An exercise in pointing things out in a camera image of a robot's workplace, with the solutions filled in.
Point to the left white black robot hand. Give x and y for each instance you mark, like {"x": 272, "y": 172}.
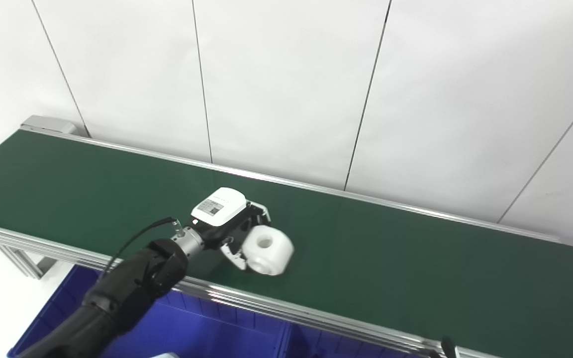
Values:
{"x": 219, "y": 206}

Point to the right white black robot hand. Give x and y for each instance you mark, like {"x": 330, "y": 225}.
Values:
{"x": 448, "y": 346}

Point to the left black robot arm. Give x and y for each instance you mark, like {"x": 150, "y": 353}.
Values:
{"x": 127, "y": 288}

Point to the green conveyor belt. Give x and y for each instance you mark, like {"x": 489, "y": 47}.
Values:
{"x": 276, "y": 308}
{"x": 366, "y": 258}

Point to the blue plastic bin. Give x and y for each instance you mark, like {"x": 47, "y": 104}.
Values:
{"x": 192, "y": 328}
{"x": 299, "y": 345}

